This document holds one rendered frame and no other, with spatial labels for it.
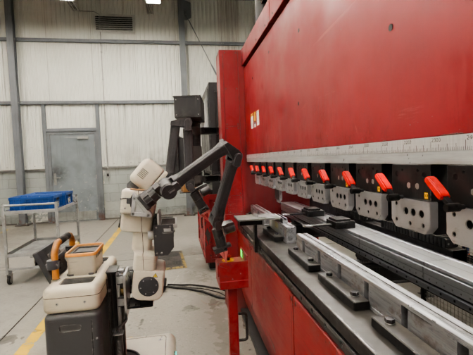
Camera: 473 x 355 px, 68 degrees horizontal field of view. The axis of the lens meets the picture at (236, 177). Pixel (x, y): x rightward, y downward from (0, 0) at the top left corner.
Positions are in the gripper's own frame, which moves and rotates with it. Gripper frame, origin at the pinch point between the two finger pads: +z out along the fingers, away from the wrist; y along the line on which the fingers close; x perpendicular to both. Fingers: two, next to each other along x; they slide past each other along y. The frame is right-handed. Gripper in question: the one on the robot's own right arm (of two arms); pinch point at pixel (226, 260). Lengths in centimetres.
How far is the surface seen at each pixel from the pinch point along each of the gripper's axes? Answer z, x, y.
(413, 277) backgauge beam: 4, -78, 59
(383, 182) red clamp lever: -41, -108, 38
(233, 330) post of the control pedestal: 40.6, 2.3, -7.0
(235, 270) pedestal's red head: 5.1, -5.0, 3.1
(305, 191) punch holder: -31, -39, 41
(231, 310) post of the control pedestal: 29.1, 2.3, -5.0
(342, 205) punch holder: -30, -76, 40
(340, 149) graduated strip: -49, -75, 45
